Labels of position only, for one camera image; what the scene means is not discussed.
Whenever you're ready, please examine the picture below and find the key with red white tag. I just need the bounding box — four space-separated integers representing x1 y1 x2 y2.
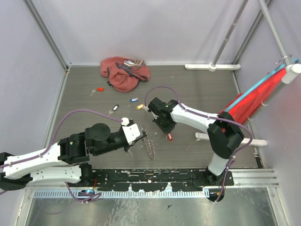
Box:
166 133 173 141

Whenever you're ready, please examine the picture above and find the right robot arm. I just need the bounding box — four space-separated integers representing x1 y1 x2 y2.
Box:
147 97 245 186

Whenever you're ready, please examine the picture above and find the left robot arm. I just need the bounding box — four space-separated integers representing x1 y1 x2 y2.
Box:
0 121 147 191

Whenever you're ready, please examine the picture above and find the key with yellow tag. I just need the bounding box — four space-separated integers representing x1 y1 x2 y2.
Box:
136 104 149 112

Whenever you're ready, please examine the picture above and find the key with blue tag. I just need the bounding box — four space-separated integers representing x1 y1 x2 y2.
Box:
130 98 139 102

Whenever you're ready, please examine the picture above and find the key with black tag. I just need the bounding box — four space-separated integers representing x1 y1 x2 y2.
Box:
108 105 119 119

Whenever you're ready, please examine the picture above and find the red crumpled shirt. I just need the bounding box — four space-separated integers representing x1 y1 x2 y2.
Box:
100 56 151 92

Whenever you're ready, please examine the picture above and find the white rack base bar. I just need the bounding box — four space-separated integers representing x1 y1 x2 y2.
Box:
185 63 241 72

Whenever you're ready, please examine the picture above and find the red cloth on hanger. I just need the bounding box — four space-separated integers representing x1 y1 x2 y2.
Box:
219 69 285 124

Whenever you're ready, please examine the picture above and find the grey rack pole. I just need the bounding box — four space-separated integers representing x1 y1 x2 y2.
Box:
212 0 248 65

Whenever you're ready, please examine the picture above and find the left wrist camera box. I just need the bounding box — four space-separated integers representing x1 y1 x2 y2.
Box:
121 123 141 145

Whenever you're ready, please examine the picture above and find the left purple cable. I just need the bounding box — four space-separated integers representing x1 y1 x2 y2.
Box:
0 109 129 203

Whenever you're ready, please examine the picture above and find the white slotted cable duct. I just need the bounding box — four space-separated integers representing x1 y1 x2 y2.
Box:
33 188 209 199

